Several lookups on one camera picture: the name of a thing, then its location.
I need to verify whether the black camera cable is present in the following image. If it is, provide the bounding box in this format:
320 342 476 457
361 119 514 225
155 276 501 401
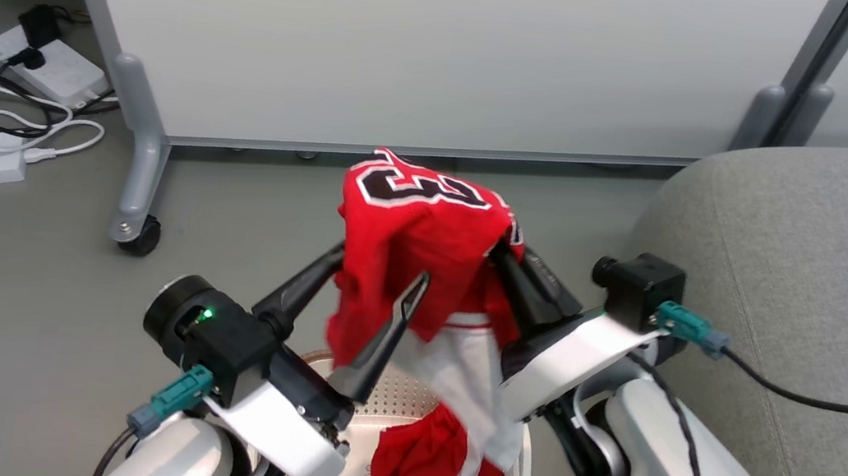
717 347 848 414
90 423 137 476

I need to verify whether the red basketball jersey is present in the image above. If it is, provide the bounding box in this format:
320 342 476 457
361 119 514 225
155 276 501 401
299 141 565 476

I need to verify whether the large white partition panel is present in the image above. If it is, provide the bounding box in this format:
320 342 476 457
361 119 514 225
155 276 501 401
15 0 848 238

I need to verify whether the teal camera connector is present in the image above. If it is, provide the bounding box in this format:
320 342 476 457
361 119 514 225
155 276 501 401
124 355 217 448
649 298 736 362

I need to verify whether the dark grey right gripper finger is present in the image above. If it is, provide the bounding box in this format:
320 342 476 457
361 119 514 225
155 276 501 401
477 239 580 344
516 248 592 319

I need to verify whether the black right camera cable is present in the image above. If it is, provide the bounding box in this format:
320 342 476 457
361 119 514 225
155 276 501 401
717 347 848 414

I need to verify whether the teal right camera connector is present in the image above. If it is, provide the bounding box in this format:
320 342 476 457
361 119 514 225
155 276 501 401
649 298 736 362

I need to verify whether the grey partition foot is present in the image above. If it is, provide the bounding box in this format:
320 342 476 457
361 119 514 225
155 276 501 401
731 79 789 157
777 79 837 155

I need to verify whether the black plug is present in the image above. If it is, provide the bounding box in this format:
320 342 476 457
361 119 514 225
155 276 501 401
6 44 48 73

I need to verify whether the white cable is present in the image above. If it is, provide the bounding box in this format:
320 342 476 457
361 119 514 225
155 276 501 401
0 53 116 173

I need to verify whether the black power adapter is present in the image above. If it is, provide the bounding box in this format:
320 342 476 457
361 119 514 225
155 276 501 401
14 1 69 53

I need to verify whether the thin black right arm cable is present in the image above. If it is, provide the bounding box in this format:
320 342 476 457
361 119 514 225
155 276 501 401
611 354 720 476

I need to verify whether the grey fabric sofa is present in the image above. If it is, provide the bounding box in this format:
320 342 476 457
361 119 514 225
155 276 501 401
594 110 848 476

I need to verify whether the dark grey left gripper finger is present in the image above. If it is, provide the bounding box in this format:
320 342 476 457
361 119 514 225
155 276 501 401
325 260 433 412
249 230 348 346

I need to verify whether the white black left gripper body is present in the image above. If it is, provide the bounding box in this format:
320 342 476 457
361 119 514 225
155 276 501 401
192 335 365 476

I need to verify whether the cream perforated laundry basket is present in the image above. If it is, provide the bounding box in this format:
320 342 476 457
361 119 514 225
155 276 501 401
266 343 546 476

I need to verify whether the black caster wheel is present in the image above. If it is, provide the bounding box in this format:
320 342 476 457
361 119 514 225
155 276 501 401
117 212 164 261

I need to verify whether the white power strip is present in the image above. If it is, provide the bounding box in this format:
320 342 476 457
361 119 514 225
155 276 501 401
0 22 119 114

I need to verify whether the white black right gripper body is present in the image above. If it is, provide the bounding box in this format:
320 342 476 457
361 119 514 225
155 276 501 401
491 296 671 443

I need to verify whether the black left camera cable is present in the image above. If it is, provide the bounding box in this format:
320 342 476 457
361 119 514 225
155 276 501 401
90 423 137 476

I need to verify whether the grey partition leg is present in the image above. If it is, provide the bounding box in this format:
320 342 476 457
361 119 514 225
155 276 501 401
88 52 185 248

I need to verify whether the teal left camera connector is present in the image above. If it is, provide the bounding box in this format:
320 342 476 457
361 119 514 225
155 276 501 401
124 355 217 448

